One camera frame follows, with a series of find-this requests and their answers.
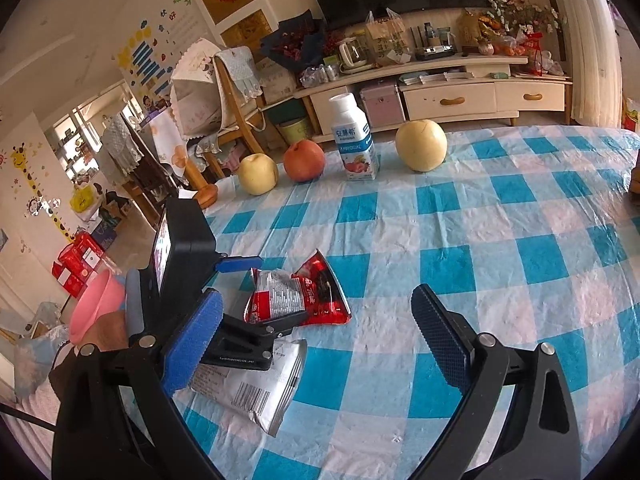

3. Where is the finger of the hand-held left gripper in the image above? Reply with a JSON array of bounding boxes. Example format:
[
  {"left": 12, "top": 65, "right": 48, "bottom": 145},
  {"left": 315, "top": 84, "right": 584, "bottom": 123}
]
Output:
[
  {"left": 200, "top": 310, "right": 308, "bottom": 371},
  {"left": 215, "top": 256, "right": 263, "bottom": 275}
]

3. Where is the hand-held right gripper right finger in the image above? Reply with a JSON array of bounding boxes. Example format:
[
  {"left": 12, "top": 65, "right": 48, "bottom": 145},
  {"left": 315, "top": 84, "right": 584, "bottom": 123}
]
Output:
[{"left": 411, "top": 284, "right": 583, "bottom": 480}]

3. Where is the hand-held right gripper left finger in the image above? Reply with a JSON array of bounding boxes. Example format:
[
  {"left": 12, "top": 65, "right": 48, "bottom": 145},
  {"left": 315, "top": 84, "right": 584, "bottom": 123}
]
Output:
[{"left": 50, "top": 289, "right": 224, "bottom": 480}]

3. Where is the silver white snack packet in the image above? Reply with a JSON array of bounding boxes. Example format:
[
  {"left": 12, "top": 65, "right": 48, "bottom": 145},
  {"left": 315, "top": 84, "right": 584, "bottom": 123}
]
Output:
[{"left": 189, "top": 337, "right": 308, "bottom": 437}]

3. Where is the red snack packet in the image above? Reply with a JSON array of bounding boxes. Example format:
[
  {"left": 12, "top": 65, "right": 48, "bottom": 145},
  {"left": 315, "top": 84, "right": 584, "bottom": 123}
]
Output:
[{"left": 243, "top": 249, "right": 352, "bottom": 327}]

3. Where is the small yellow pear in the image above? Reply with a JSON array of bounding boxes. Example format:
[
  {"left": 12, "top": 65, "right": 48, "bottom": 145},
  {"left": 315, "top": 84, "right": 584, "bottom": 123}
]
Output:
[{"left": 237, "top": 153, "right": 279, "bottom": 196}]

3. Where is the blue white checked tablecloth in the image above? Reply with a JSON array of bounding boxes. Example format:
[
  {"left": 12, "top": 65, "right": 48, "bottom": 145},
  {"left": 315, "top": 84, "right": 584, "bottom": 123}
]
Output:
[{"left": 170, "top": 125, "right": 640, "bottom": 480}]

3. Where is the pink basin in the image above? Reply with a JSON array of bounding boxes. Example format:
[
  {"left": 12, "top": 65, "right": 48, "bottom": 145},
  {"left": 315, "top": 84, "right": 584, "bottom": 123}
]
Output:
[{"left": 68, "top": 269, "right": 126, "bottom": 346}]

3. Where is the white cloth with orange print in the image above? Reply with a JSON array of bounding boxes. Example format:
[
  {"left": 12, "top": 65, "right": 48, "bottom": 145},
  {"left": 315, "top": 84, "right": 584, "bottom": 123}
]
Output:
[{"left": 150, "top": 112, "right": 191, "bottom": 178}]

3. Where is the stack of red gift boxes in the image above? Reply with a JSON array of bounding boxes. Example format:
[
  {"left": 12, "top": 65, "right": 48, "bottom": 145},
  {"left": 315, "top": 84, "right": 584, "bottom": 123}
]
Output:
[{"left": 52, "top": 234, "right": 108, "bottom": 295}]

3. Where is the yellow plastic bag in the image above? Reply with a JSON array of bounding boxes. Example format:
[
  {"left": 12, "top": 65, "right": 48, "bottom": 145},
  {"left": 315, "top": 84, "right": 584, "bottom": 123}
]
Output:
[{"left": 70, "top": 184, "right": 96, "bottom": 212}]

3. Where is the red apple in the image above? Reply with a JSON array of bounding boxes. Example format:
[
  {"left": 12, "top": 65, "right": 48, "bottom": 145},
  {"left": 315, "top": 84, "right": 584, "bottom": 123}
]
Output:
[{"left": 283, "top": 140, "right": 326, "bottom": 183}]

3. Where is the grey lace hanging cloth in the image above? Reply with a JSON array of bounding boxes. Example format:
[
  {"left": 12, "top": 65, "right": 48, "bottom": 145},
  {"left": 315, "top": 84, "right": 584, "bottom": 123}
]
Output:
[{"left": 102, "top": 115, "right": 146, "bottom": 181}]

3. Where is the green bin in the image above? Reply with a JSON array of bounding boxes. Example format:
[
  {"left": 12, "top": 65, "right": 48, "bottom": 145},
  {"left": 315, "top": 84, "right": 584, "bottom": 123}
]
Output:
[{"left": 276, "top": 115, "right": 309, "bottom": 146}]

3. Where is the wooden chair with lace cover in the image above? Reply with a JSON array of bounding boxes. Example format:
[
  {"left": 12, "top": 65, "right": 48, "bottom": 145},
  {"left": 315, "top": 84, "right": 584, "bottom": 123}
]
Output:
[{"left": 212, "top": 46, "right": 268, "bottom": 181}]

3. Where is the white yogurt drink bottle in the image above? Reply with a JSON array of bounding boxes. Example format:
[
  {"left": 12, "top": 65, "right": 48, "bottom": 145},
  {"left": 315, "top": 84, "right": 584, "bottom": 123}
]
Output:
[{"left": 329, "top": 93, "right": 377, "bottom": 182}]

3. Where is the cardboard box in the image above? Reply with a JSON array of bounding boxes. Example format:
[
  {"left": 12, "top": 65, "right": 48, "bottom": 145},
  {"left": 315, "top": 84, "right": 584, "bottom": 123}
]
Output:
[{"left": 255, "top": 57, "right": 298, "bottom": 106}]

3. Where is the large yellow pear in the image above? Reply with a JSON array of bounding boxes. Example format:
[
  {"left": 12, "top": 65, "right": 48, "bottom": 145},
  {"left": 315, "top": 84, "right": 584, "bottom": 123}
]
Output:
[{"left": 395, "top": 119, "right": 448, "bottom": 173}]

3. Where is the pink case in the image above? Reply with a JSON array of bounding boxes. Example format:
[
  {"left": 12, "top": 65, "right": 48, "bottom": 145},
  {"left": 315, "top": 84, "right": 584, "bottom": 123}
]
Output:
[{"left": 360, "top": 82, "right": 406, "bottom": 123}]

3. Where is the dark wrapped flower bouquet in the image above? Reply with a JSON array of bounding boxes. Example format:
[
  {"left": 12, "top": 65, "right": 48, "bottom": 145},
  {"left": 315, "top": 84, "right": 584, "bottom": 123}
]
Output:
[{"left": 260, "top": 10, "right": 331, "bottom": 73}]

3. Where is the cream television cabinet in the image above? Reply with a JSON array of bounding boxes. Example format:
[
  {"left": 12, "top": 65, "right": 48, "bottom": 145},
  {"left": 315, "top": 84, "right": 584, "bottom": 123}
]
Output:
[{"left": 294, "top": 54, "right": 574, "bottom": 143}]

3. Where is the glass kettle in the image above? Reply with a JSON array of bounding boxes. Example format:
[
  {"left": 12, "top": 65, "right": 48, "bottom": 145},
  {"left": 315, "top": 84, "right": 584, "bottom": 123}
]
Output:
[{"left": 338, "top": 36, "right": 376, "bottom": 73}]

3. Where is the clear plastic bag of goods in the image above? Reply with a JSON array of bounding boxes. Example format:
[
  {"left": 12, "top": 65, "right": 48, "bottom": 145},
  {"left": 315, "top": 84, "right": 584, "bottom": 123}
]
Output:
[{"left": 364, "top": 8, "right": 411, "bottom": 66}]

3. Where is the red gift bag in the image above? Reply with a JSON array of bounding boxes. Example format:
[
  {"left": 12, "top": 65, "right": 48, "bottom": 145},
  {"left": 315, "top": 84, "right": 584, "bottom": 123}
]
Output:
[{"left": 522, "top": 34, "right": 543, "bottom": 76}]

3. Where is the white curtain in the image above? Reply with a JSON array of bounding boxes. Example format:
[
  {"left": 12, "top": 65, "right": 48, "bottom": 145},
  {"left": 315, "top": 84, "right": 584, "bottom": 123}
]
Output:
[{"left": 565, "top": 0, "right": 626, "bottom": 126}]

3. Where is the artificial flower arrangement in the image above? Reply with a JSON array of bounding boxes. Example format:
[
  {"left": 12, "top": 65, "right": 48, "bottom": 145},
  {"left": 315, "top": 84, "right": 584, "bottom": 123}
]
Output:
[{"left": 487, "top": 0, "right": 568, "bottom": 36}]

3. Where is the giraffe height wall sticker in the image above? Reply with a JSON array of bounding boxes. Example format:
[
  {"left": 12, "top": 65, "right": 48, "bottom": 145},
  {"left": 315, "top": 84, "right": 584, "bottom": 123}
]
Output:
[{"left": 10, "top": 142, "right": 76, "bottom": 241}]

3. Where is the blue yellow wall sticker chart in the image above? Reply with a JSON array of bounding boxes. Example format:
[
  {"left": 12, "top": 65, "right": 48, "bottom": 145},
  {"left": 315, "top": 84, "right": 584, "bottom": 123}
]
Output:
[{"left": 116, "top": 20, "right": 173, "bottom": 96}]

